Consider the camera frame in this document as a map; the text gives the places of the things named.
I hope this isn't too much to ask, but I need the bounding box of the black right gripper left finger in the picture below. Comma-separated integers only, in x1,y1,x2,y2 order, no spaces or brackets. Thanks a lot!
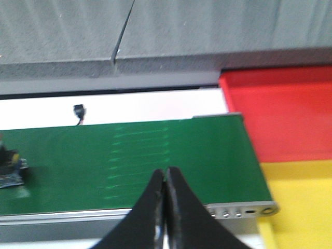
93,169,164,248

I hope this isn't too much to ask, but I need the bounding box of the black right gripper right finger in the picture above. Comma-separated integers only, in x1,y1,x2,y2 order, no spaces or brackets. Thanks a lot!
166,167,249,248

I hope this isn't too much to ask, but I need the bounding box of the green conveyor belt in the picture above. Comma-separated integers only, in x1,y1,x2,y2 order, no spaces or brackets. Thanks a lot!
1,114,279,218

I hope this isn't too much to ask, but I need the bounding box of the yellow plastic tray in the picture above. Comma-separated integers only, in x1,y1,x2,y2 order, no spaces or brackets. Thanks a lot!
258,160,331,248

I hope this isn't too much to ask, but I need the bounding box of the grey stone counter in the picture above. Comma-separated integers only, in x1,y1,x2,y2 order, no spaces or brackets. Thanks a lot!
1,1,331,97

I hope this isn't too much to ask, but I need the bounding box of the yellow mushroom push button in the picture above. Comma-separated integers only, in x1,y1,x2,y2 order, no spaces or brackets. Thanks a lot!
1,134,29,189

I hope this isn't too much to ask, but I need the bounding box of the red plastic tray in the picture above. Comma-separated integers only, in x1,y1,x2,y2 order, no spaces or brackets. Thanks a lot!
219,66,331,162

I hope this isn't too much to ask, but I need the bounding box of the black sensor with cable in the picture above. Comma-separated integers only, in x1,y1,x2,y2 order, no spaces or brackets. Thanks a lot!
74,104,86,126

